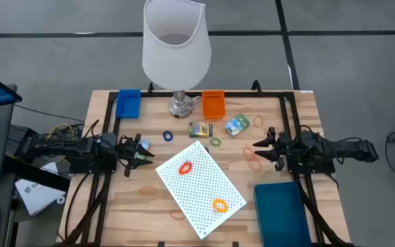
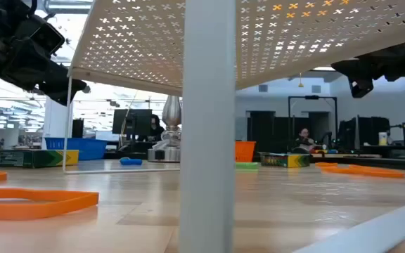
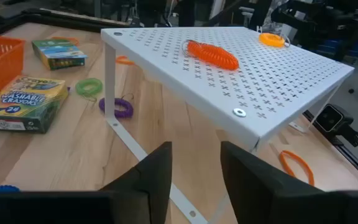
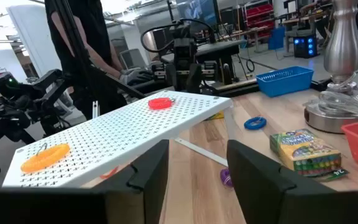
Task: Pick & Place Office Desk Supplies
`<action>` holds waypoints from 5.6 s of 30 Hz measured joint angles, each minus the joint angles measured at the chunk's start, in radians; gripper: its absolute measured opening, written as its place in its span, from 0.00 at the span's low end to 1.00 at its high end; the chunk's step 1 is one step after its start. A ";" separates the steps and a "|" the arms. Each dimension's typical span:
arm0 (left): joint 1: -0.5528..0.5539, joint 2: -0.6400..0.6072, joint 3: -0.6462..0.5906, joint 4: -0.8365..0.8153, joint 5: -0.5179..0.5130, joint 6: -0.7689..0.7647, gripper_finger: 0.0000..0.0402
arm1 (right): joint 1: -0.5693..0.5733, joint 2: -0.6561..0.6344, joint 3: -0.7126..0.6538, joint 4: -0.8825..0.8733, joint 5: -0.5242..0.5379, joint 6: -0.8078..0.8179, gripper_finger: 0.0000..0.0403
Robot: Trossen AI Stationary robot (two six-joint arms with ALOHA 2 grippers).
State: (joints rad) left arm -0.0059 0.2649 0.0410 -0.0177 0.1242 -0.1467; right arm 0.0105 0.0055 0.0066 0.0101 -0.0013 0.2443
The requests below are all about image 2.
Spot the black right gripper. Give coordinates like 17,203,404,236
330,40,405,100

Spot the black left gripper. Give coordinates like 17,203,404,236
0,20,91,106

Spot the blue plastic basket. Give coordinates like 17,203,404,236
44,137,108,162

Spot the green yellow crayon box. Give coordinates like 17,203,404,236
259,153,311,169
0,149,80,169

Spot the blue rubber band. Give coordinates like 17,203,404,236
119,157,143,167

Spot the orange plastic basket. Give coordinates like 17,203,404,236
235,141,257,163

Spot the green rubber band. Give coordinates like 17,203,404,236
236,162,259,171

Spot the black desk stand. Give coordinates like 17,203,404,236
389,122,405,153

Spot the white round column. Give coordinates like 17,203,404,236
41,96,74,150

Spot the black upright box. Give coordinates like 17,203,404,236
71,118,85,138

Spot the black monitor bank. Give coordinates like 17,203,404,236
337,116,392,148

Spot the black background monitor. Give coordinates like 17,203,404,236
112,108,153,136

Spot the person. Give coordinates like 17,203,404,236
145,114,165,142
293,128,318,154

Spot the silver lamp with white shade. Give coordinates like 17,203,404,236
148,94,183,163

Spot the white perforated metal shelf riser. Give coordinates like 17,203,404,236
63,0,405,253

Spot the black gantry frame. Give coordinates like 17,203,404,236
287,95,339,153

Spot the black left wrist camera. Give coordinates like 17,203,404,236
28,15,65,56

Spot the black aluminium table frame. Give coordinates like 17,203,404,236
0,149,405,172

